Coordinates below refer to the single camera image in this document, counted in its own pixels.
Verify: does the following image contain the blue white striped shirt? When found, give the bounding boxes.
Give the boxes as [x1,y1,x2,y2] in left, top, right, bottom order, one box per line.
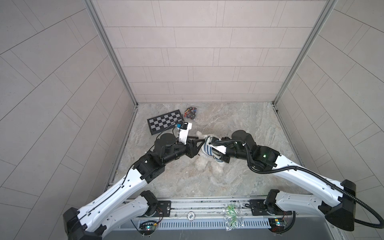
[202,135,224,163]

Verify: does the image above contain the white teddy bear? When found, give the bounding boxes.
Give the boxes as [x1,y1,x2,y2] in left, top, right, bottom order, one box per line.
[195,143,225,178]

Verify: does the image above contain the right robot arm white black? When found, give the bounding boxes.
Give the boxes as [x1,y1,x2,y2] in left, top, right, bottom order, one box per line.
[206,130,358,232]

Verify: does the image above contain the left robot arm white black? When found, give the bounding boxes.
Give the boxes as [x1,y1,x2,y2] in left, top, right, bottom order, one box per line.
[63,133,205,240]

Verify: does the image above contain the bag of colourful small pieces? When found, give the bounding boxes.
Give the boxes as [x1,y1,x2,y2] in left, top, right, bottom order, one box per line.
[184,107,197,120]

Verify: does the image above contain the black white chessboard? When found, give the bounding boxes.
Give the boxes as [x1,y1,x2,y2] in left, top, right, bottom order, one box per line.
[147,110,184,135]

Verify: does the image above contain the clear bag green parts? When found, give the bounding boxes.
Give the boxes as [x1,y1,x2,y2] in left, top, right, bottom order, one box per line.
[224,204,245,231]

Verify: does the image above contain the left green circuit board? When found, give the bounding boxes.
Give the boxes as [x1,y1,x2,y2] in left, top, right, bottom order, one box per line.
[139,221,159,236]

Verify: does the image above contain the green circuit board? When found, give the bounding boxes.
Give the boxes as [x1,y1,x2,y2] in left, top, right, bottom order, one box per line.
[139,221,159,236]
[268,218,286,233]

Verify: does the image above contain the right green circuit board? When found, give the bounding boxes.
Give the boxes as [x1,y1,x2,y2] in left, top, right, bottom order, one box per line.
[268,218,286,233]

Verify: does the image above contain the black corrugated cable hose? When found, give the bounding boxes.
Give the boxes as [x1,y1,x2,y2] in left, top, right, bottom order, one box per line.
[209,138,384,229]

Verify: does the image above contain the aluminium front rail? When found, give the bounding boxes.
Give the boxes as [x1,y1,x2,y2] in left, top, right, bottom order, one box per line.
[83,195,334,222]

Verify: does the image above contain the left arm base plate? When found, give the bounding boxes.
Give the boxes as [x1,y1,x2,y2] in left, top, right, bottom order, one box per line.
[139,201,171,218]

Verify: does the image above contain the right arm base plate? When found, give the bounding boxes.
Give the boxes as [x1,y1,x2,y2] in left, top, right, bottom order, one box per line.
[244,199,293,216]

